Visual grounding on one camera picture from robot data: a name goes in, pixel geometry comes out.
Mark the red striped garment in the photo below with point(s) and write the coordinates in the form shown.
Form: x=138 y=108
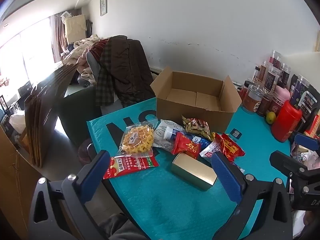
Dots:
x=97 y=46

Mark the dark round stool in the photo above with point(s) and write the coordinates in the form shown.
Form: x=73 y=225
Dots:
x=86 y=152

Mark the cream quilted board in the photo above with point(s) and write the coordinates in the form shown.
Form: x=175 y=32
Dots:
x=75 y=28

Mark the orange red packet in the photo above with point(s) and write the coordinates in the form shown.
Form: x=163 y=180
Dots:
x=313 y=127

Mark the red yellow snack packet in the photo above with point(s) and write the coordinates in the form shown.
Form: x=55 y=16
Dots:
x=231 y=148

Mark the yellow lemon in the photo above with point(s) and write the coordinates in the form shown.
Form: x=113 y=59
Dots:
x=271 y=117

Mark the white foam board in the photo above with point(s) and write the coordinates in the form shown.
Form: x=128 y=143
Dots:
x=305 y=62

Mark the stack of flattened cardboard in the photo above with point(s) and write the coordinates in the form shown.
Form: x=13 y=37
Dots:
x=47 y=110

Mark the blue candy tube white cap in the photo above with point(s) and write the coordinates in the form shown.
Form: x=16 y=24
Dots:
x=170 y=132

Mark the group of clear plastic jars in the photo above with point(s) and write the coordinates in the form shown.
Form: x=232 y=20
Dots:
x=253 y=97

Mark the white plastic bag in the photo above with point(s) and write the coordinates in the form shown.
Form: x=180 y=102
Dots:
x=17 y=121

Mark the brown curtain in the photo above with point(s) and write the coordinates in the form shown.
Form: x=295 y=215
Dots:
x=57 y=37

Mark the pink bottle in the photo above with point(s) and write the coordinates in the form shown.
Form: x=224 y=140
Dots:
x=281 y=97

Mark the plaid garment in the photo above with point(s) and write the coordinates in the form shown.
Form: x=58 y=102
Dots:
x=103 y=80

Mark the framed wall picture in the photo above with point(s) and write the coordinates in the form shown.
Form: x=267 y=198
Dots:
x=103 y=5

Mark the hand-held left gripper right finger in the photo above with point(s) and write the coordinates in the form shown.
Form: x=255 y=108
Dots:
x=225 y=177

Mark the black monitor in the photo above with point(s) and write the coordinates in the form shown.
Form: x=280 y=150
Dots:
x=25 y=88

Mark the grey chair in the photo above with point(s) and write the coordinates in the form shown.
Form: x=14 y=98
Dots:
x=93 y=65

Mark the red white snack packet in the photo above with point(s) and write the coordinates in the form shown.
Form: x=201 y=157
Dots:
x=132 y=166

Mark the gold red candy bag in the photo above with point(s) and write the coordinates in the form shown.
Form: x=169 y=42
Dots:
x=197 y=127

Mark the black stand-up pouch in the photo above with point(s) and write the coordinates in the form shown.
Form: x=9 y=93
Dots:
x=295 y=82
x=310 y=102

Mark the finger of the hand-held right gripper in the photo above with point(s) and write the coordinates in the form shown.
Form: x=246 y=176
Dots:
x=306 y=141
x=282 y=160

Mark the leaning white picture frame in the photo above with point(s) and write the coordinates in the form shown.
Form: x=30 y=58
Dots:
x=156 y=70

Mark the cardboard box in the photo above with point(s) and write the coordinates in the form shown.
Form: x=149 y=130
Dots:
x=190 y=115

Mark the person's grey pants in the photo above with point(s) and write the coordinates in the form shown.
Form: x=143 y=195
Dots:
x=120 y=228

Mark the teal bubble mat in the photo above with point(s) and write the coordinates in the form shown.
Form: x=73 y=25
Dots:
x=162 y=205

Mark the red plastic bottle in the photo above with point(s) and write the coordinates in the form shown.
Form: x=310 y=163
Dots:
x=286 y=122

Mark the gold box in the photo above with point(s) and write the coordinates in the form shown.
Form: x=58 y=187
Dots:
x=197 y=173

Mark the pile of beige bedding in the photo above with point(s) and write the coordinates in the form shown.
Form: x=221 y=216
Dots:
x=75 y=52

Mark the small red snack packet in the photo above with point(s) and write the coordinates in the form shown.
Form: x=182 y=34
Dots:
x=186 y=146

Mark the small black tag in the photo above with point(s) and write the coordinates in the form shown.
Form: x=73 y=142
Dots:
x=235 y=133

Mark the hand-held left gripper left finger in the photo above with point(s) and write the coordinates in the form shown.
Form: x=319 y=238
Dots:
x=93 y=175

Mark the cream wall panel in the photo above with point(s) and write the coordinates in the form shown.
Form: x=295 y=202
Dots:
x=317 y=41

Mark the wooden cabinet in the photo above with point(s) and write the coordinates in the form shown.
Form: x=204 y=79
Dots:
x=15 y=180

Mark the bright window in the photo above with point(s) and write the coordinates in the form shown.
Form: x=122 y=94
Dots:
x=30 y=45

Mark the white printed snack packet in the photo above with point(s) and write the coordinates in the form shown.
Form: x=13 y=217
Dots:
x=160 y=136

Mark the brown quilted jacket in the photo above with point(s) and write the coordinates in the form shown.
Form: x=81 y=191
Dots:
x=125 y=62

